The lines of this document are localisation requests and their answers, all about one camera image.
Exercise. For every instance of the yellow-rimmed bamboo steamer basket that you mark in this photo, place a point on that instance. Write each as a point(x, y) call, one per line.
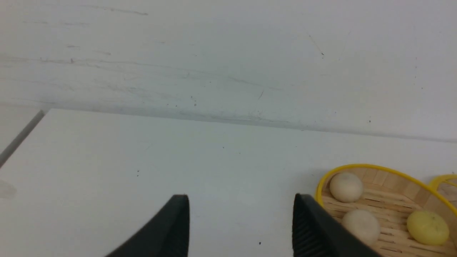
point(391, 196)

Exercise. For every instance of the yellow steamed bun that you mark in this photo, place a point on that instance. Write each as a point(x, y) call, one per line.
point(428, 228)

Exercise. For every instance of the white steamed bun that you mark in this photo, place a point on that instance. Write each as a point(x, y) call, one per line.
point(346, 187)
point(363, 225)

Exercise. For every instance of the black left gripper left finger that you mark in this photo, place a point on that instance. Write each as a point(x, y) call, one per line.
point(167, 234)

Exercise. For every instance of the yellow-rimmed bamboo steamer lid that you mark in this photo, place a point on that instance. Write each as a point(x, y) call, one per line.
point(446, 185)

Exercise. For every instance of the white steamed bun front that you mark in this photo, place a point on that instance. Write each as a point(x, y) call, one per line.
point(363, 225)

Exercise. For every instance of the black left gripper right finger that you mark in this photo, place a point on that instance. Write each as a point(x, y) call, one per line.
point(315, 233)

